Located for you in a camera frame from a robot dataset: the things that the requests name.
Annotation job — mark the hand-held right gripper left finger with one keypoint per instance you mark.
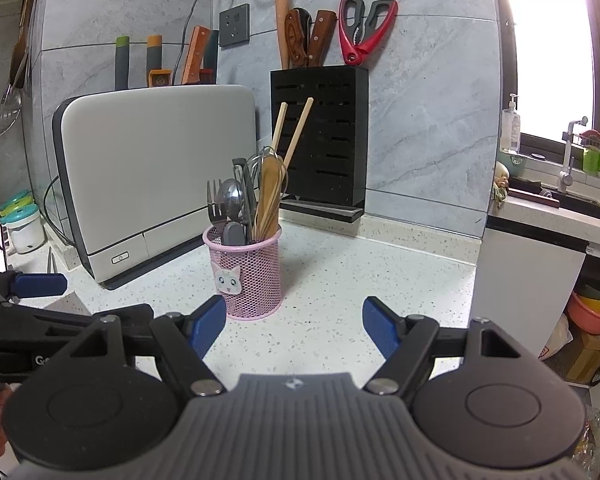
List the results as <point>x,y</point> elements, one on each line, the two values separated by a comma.
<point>205,325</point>

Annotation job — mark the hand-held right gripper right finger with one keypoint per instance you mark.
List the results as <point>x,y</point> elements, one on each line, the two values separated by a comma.
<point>380,325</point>

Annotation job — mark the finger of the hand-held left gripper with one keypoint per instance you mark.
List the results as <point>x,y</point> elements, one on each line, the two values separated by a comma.
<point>40,285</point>
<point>40,325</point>

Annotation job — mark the pink mesh utensil holder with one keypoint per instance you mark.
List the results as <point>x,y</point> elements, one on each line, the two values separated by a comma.
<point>250,280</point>

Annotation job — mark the steel fork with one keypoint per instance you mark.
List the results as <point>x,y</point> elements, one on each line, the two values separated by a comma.
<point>215,212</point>

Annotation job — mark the large round steel spoon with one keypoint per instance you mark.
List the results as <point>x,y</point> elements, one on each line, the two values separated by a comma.
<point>230,197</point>

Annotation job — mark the wooden spatula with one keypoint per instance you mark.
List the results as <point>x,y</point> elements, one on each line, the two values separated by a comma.
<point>270,185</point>

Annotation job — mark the grey peeler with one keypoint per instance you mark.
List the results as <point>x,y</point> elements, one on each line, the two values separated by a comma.
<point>238,170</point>

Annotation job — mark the wooden chopstick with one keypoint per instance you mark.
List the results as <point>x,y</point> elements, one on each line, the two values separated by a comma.
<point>300,127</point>
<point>280,125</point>

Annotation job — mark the thin steel rod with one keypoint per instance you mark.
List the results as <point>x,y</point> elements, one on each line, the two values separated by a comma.
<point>55,262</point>
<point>49,262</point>

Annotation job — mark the white jar teal lid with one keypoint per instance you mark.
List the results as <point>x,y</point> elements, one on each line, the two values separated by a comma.
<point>25,232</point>

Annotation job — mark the teal lidded container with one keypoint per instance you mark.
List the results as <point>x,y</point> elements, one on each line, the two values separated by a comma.
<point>15,200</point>

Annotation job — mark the white sink cabinet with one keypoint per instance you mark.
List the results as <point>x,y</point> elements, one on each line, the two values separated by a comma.
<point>525,285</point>

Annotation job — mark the white countertop appliance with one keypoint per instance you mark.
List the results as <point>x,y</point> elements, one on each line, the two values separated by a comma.
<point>145,170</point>

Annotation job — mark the white plastic bag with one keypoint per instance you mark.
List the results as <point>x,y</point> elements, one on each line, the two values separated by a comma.
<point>557,335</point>

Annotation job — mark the hanging steel skimmer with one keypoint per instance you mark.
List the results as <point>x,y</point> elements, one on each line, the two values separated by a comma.
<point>7,110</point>

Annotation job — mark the pale lumpy object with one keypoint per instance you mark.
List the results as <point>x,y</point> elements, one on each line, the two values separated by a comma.
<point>501,182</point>

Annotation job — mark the white sink counter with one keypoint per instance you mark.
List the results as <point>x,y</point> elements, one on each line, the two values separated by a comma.
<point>540,217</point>

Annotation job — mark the dark brown board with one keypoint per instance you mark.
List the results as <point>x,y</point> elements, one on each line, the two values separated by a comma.
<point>532,196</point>

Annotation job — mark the black knife block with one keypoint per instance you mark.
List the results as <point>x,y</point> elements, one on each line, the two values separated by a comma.
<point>340,125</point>

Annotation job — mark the cardboard box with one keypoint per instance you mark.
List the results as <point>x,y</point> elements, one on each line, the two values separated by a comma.
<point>587,355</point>

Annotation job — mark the green plastic basin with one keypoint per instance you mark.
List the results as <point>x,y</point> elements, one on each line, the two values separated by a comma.
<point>595,291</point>

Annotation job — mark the dark sink basin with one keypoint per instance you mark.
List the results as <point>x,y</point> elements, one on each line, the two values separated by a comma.
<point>585,207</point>

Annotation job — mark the soap dispenser bottle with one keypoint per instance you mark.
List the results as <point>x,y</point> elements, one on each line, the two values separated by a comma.
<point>511,127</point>

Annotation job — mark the grey faucet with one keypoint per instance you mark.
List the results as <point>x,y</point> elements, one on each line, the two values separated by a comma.
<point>566,160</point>

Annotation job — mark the red kitchen scissors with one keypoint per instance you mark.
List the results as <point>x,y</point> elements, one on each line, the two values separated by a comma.
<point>352,40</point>

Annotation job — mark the wooden rolling pin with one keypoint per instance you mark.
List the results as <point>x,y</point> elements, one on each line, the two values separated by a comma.
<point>282,20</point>

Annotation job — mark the window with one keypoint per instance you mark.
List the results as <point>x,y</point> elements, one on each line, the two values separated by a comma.
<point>550,50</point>

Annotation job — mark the grey wall socket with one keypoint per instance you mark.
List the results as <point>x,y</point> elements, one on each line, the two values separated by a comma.
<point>234,25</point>

